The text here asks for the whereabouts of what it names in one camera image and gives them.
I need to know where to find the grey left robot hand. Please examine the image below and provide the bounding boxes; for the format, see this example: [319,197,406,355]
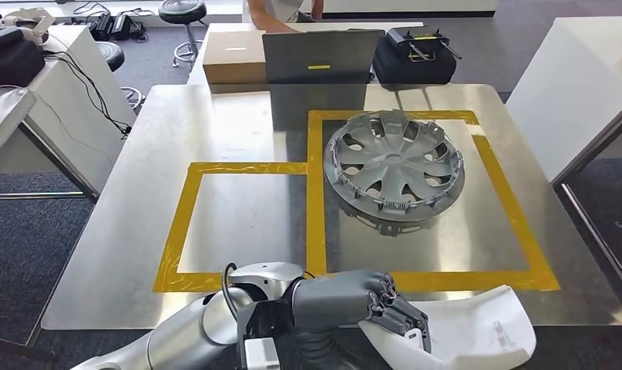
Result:
[290,271,432,353]

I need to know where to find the white curved plastic part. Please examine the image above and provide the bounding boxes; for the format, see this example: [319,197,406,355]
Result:
[358,284,537,370]

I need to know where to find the silver wheel hubcap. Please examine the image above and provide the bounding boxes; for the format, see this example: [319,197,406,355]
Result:
[323,109,466,238]

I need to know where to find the black carrying case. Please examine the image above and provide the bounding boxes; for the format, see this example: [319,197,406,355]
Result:
[372,38,457,86]

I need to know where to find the brown cardboard box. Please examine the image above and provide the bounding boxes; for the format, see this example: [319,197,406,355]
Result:
[202,30,269,86]

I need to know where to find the person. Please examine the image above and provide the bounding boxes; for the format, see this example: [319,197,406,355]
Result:
[247,0,324,34]

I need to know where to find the black round stool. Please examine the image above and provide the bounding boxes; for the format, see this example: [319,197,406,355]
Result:
[158,0,208,69]
[95,40,144,111]

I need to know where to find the black electronic devices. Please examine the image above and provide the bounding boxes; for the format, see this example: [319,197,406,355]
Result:
[72,2,150,43]

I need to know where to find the black fabric bag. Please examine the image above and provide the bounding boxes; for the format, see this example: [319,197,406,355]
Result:
[0,25,46,89]

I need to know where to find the white headset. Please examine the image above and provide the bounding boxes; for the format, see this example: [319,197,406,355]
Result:
[0,7,56,47]

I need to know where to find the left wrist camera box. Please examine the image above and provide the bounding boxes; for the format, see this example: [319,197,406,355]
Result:
[236,300,294,370]

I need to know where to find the yellow tape double frame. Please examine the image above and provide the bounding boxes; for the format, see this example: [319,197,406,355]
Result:
[153,109,561,294]

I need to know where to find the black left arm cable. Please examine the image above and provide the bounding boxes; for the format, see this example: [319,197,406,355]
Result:
[222,263,239,320]

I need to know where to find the black desk cables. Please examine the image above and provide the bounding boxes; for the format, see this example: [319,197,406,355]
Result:
[42,48,134,139]

